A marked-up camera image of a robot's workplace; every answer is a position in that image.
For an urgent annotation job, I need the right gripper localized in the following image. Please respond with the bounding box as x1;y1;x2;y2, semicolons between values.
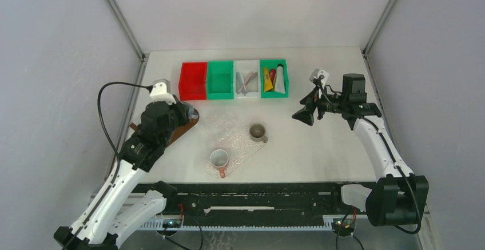
292;85;348;126

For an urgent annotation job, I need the clear acrylic holder box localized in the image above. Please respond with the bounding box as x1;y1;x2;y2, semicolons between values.
205;113;239;137

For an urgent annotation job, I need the grey ceramic mug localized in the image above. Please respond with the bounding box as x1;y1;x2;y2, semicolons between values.
249;124;268;144

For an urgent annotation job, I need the white blue mug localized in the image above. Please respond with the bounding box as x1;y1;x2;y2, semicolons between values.
187;104;199;120

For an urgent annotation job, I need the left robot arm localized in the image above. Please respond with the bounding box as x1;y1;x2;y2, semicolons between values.
54;101;199;249

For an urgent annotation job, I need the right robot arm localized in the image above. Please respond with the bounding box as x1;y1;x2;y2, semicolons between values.
292;69;429;235

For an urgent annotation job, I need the brown wooden oval tray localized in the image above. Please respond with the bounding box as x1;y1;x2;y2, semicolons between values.
167;109;200;146

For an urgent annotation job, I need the white toothpaste tube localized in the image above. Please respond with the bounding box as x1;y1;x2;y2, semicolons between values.
274;64;286;94

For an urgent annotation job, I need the yellow toothpaste tube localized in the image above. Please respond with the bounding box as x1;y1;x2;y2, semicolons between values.
263;67;273;92

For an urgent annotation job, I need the green bin with toothpaste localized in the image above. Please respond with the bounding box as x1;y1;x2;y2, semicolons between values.
259;59;289;98

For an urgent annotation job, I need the red toothpaste tube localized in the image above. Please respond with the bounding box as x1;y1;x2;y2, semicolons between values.
269;69;276;85

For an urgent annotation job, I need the pink toothbrush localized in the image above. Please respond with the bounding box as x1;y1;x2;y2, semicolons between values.
238;72;256;95

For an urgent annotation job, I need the clear textured oval tray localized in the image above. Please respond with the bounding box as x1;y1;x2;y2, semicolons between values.
205;126;266;178

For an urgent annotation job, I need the red plastic bin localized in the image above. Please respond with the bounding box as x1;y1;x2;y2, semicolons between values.
178;62;208;101

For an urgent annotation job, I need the green bin with cups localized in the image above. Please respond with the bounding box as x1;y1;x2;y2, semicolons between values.
206;61;234;100

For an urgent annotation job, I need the white translucent bin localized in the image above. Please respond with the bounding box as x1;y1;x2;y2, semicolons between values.
233;60;260;98

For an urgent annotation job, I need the left circuit board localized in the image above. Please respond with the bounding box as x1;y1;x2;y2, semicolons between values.
162;219;183;230

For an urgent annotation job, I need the circuit board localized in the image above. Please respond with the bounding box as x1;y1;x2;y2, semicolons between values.
162;219;183;230
332;219;356;237

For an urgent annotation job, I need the right circuit board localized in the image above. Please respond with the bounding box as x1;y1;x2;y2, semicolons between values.
332;219;356;237

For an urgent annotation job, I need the right camera cable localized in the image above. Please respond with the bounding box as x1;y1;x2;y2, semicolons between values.
316;72;422;235

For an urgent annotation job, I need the camera cable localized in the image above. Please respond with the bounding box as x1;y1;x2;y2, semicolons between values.
60;81;154;250
316;72;422;235

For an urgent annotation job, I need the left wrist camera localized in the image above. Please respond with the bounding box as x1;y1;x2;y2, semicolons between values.
150;79;177;105

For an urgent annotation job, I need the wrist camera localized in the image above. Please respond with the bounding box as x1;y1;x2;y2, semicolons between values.
150;79;177;105
309;69;329;88

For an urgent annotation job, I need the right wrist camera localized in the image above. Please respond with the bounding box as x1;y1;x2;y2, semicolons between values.
309;69;329;88

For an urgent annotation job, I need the left camera cable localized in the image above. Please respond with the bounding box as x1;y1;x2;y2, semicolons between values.
60;81;154;250

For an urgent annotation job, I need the black front rail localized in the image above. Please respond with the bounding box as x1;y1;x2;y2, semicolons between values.
130;181;383;228

